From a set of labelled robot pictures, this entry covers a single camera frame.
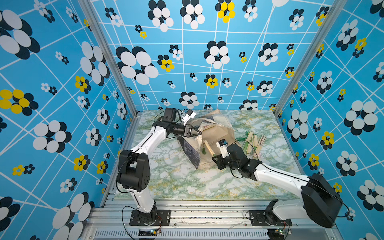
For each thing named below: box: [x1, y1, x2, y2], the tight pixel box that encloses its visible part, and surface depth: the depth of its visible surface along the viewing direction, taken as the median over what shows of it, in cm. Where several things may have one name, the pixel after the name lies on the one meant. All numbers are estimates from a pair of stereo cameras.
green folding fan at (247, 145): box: [242, 131, 254, 154], surface depth 101 cm
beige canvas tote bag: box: [177, 109, 241, 170], surface depth 88 cm
